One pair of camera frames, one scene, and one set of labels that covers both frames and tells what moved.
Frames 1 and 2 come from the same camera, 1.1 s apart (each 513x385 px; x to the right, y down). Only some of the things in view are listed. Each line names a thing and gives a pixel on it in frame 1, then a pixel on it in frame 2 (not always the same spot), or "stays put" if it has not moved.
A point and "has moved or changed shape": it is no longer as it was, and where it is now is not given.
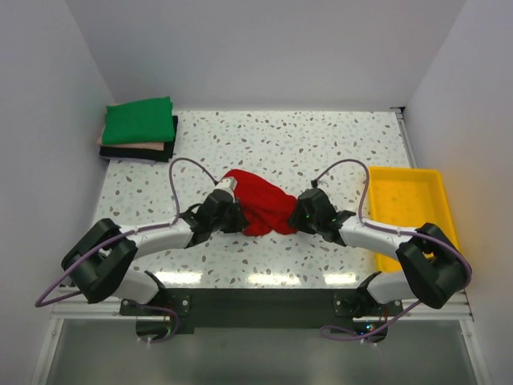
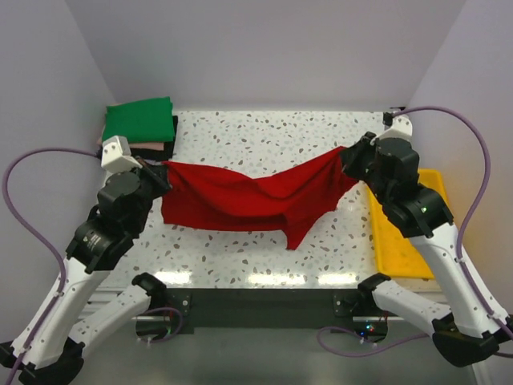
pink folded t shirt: [156, 146] stays put
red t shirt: [266, 206] has moved or changed shape
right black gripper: [296, 220] to [351, 155]
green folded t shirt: [143, 121] stays put
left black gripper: [239, 221] to [163, 188]
